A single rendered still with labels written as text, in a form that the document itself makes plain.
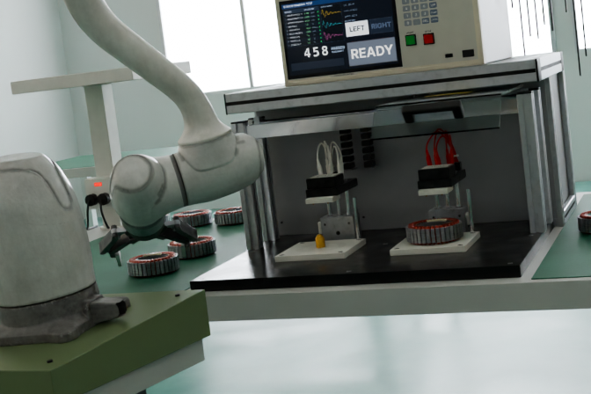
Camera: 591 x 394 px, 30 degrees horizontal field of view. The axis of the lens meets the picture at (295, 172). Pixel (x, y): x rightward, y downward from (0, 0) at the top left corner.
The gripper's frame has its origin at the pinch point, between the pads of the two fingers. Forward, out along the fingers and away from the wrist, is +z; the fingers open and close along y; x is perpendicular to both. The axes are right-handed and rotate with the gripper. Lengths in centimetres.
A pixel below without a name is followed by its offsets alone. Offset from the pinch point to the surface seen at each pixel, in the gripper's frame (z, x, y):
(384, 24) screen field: -26, -34, -54
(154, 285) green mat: -5.0, 8.9, 0.0
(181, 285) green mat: -8.6, 11.0, -5.5
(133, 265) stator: 2.9, 0.9, 4.1
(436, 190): -21, 3, -58
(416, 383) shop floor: 160, 0, -82
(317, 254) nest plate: -14.1, 10.6, -33.2
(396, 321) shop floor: 238, -45, -94
